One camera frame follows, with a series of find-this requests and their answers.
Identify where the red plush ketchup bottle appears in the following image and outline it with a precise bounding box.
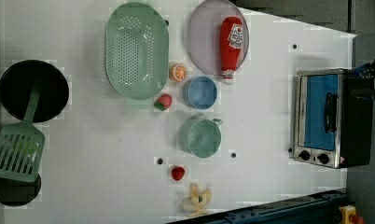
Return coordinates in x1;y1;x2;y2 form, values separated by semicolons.
220;17;243;85

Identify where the lilac round plate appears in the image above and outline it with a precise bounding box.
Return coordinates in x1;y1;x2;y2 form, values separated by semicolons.
187;0;249;75

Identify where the blue bowl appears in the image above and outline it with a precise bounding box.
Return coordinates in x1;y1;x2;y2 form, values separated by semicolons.
183;77;217;110

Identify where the toy strawberry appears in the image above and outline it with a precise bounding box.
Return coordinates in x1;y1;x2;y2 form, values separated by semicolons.
154;94;173;111

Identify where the toy orange half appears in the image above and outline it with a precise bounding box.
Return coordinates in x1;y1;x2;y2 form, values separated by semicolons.
169;63;188;82

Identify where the small red toy fruit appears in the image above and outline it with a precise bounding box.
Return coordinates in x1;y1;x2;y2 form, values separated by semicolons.
171;166;185;181

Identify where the green oval colander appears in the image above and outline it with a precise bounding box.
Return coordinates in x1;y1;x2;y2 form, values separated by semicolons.
104;2;169;100

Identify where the toy peeled banana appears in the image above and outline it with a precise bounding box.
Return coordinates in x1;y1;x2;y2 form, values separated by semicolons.
182;183;212;217

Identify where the silver toaster oven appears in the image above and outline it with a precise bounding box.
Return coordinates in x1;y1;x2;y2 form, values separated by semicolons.
293;69;374;169

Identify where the black frying pan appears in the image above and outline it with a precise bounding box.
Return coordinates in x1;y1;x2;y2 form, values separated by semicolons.
0;60;69;123

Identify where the green slotted spatula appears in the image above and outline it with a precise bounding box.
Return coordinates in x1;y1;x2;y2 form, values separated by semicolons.
0;91;45;182

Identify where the yellow red clamp object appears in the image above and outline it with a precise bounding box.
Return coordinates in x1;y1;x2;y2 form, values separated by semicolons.
339;205;365;224

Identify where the black round base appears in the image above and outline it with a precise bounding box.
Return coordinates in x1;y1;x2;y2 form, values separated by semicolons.
0;175;42;206

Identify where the green cup with handle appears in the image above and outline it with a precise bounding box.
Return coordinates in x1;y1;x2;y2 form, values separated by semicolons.
178;117;223;159

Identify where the blue metal frame rail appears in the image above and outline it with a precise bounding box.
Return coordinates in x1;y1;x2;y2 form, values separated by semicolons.
168;190;349;224

